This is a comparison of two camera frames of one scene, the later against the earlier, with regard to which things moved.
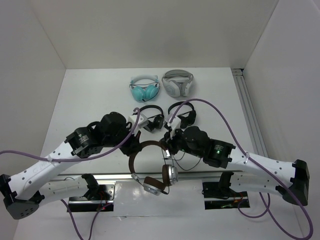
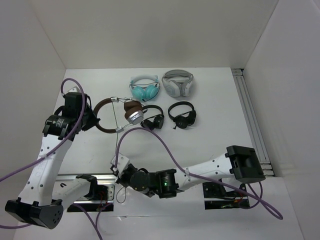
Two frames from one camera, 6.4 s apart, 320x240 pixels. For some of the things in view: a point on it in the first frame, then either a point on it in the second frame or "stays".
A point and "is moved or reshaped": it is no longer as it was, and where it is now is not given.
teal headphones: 144,87 stays
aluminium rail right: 256,136 stays
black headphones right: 187,119 stays
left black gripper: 133,141 to 94,119
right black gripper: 168,143 to 120,179
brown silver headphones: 170,172 to 133,112
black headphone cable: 184,169 is moved or reshaped
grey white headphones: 178,83 stays
